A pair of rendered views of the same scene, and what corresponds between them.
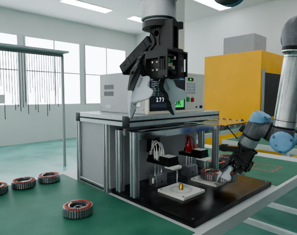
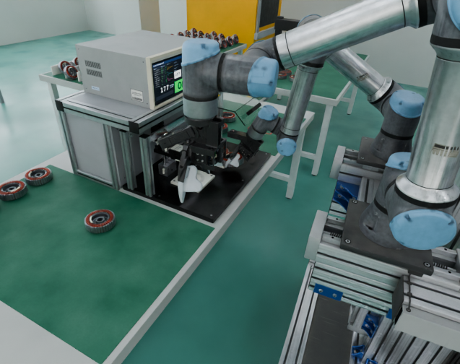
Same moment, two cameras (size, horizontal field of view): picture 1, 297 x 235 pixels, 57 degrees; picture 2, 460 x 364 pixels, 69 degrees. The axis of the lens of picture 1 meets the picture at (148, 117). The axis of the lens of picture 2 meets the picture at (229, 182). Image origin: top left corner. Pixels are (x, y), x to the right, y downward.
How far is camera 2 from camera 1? 0.48 m
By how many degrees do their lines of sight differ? 35
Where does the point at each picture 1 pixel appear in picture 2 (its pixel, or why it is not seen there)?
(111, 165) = (118, 164)
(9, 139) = not seen: outside the picture
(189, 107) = not seen: hidden behind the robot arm
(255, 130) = (263, 126)
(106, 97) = (91, 76)
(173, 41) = (217, 141)
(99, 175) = (103, 172)
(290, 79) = (300, 92)
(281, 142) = (287, 148)
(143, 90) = (193, 182)
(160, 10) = (206, 115)
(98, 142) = (97, 140)
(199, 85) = not seen: hidden behind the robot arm
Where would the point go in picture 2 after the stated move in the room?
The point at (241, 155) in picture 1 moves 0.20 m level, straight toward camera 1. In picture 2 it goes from (249, 144) to (251, 167)
